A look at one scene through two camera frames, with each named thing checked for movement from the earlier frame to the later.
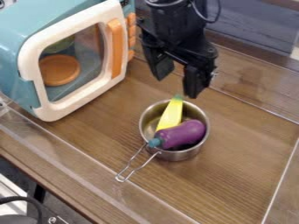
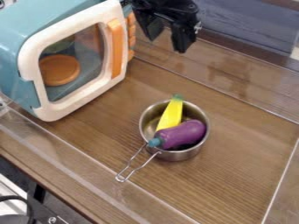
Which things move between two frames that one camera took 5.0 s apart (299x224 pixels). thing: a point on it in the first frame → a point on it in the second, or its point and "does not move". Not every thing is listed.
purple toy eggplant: x=179 y=137 does not move
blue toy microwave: x=65 y=50 does not move
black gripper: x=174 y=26 → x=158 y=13
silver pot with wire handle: x=191 y=111 does not move
